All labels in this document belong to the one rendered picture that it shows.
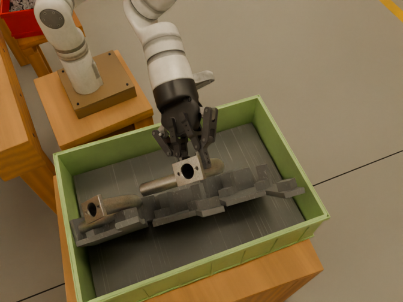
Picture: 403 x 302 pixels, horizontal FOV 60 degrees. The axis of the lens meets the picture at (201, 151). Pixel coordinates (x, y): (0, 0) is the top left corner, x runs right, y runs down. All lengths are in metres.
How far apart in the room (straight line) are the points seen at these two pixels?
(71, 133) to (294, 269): 0.78
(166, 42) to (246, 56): 2.00
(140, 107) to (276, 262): 0.64
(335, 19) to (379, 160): 1.25
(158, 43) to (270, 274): 0.68
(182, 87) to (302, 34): 2.31
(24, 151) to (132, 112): 0.35
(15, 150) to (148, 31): 0.69
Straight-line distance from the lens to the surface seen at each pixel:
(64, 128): 1.22
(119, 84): 1.21
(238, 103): 1.06
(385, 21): 3.19
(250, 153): 1.10
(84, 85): 1.19
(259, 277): 1.02
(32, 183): 1.36
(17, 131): 1.20
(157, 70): 0.60
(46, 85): 1.36
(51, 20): 1.04
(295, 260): 1.05
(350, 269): 1.96
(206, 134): 0.56
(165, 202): 0.90
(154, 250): 0.97
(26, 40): 1.65
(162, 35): 0.62
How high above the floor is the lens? 1.78
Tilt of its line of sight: 59 degrees down
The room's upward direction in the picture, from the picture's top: straight up
